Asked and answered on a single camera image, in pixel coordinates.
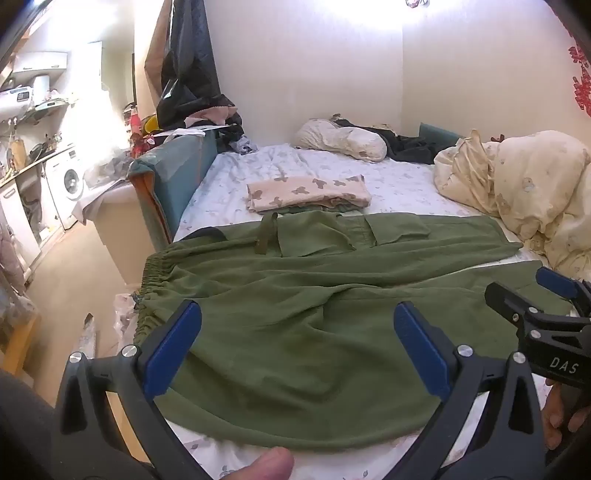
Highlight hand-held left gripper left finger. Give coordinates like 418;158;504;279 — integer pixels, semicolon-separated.
51;299;208;480

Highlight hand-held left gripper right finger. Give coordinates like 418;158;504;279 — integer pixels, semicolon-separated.
393;301;555;480

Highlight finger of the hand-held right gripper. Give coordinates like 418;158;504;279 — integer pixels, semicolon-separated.
536;267;591;318
485;281;591;334

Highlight green pants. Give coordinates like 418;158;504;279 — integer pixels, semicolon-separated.
133;211;573;452

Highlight person's right hand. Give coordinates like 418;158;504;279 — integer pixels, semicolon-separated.
541;383;591;450

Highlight person's left hand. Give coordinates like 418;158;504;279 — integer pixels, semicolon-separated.
242;447;295;480

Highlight clear plastic bag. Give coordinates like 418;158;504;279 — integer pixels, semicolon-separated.
113;291;149;354

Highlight cream duvet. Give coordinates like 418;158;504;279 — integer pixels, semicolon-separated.
433;129;591;283

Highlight white low cabinet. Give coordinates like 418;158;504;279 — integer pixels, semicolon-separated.
74;182;172;288

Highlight wooden stool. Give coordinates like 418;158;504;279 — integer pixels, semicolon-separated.
0;313;41;376

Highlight teal bed footboard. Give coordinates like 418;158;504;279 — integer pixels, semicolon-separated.
128;130;219;252

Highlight folded grey-green cloth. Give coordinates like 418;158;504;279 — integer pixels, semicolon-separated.
277;204;365;214

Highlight teal bed headboard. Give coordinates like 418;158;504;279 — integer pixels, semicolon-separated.
419;122;463;149

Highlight dark clothes heap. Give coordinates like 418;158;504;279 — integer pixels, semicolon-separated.
332;119;446;165

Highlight white washing machine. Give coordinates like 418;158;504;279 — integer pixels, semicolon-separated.
43;147;89;230

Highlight folded beige printed cloth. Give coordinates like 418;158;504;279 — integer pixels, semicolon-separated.
246;174;372;214

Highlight kitchen counter cabinet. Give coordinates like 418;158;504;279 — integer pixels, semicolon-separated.
0;143;78;280

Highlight cream printed pillow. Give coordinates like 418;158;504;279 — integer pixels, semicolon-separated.
295;119;387;162

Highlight black hanging garment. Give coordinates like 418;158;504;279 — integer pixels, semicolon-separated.
156;0;244;137

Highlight white water heater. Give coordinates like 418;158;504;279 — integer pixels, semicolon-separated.
0;85;36;121

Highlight brown hanging cloth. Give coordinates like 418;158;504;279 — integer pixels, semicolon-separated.
144;0;175;95

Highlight red wall decoration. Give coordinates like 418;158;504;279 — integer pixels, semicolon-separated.
568;44;591;114

